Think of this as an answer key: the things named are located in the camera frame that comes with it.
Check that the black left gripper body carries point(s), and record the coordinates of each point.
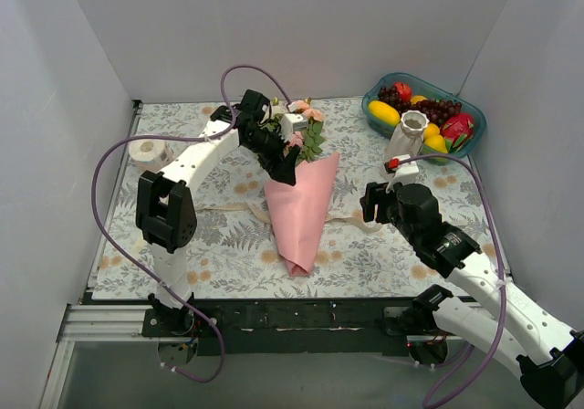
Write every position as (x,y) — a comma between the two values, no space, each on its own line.
(277,161)

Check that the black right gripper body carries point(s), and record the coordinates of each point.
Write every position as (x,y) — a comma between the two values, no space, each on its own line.
(374,202)

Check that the artificial flower bouquet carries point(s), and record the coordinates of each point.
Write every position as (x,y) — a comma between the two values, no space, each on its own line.
(310,139)

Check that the pink wrapping paper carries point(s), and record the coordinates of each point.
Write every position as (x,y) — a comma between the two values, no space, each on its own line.
(298,213)

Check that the cream ribbon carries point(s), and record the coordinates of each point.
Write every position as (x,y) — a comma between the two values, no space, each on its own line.
(264,216)

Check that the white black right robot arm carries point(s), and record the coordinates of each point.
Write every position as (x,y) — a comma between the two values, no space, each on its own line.
(545,353)

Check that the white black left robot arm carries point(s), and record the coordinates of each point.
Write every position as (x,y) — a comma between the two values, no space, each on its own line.
(165,209)

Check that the white ribbed vase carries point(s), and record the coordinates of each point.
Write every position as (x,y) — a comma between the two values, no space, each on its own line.
(407,137)

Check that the yellow lemon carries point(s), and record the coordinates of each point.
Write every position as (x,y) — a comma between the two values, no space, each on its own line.
(436,142)
(431,130)

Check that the pink dragon fruit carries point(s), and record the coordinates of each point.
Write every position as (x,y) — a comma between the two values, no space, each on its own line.
(457,131)

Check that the floral patterned table mat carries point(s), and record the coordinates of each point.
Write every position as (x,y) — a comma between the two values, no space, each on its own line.
(233,255)

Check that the yellow mango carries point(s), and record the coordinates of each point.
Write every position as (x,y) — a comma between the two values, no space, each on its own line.
(384,112)

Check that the dark purple grapes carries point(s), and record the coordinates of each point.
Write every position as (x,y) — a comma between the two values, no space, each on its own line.
(437,111)

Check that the orange fruit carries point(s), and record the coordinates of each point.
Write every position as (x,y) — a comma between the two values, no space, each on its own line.
(417,99)

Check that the red apple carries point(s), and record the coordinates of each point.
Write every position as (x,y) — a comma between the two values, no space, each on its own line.
(403,90)

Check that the teal plastic fruit basket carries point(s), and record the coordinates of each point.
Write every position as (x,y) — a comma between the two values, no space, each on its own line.
(430,91)

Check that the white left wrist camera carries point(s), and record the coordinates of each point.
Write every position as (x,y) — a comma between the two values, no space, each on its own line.
(292,122)

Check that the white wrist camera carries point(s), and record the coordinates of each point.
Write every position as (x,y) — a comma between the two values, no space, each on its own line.
(400,170)
(292,122)

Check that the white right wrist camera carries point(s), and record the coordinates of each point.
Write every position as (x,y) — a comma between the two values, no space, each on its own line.
(400,170)

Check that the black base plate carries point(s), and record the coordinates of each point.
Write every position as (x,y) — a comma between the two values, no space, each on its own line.
(391,327)

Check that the aluminium frame rail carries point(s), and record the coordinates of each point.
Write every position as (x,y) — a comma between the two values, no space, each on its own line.
(105,361)

